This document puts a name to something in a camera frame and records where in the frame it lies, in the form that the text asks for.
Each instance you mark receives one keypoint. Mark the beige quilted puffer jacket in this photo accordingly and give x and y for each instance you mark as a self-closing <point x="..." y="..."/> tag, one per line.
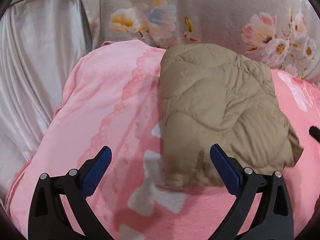
<point x="212" y="105"/>

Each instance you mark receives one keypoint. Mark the pink plush blanket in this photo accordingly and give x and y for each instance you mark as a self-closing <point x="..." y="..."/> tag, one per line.
<point x="112" y="105"/>

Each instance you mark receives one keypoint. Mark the white satin sheet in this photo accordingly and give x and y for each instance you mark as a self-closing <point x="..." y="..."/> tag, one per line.
<point x="37" y="67"/>

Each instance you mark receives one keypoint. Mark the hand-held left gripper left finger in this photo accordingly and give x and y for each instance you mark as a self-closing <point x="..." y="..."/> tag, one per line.
<point x="97" y="172"/>

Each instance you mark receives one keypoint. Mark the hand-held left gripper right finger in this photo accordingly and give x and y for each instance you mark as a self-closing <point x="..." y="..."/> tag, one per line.
<point x="226" y="172"/>

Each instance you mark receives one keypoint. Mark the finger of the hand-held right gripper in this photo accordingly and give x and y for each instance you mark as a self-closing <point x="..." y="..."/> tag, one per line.
<point x="315" y="133"/>

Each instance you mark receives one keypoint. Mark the grey floral blanket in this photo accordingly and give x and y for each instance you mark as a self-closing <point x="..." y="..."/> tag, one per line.
<point x="212" y="17"/>

